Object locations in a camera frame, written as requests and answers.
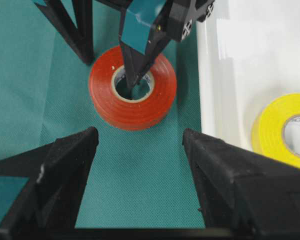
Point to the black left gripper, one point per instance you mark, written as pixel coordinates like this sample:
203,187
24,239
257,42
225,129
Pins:
147,27

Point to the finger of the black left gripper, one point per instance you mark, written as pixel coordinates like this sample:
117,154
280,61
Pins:
77,34

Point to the green table cloth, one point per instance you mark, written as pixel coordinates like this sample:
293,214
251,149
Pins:
138,179

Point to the white plastic case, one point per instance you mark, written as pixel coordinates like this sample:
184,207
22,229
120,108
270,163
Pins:
248,55

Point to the yellow tape roll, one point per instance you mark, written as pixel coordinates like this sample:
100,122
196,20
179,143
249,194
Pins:
276,131

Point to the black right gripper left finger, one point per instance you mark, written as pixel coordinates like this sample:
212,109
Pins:
42,189

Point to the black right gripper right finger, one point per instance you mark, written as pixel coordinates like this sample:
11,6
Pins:
256,197

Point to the red tape roll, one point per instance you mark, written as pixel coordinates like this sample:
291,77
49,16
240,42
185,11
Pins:
126,114

